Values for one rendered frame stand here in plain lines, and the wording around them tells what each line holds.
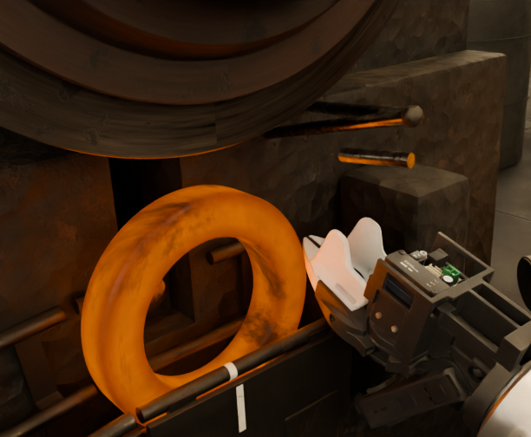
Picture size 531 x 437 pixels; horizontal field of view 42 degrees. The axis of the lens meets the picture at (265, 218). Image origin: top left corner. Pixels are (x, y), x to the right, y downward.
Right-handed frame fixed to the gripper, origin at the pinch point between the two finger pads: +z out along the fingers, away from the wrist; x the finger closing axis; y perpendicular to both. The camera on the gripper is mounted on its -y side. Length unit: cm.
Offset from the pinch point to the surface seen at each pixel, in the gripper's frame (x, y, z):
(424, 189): -8.6, 6.1, -3.0
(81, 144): 21.7, 16.1, 0.1
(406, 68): -20.7, 9.2, 11.1
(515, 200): -201, -103, 73
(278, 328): 6.8, -2.2, -3.9
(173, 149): 15.9, 14.6, -0.4
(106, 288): 20.4, 5.5, -0.8
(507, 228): -174, -98, 60
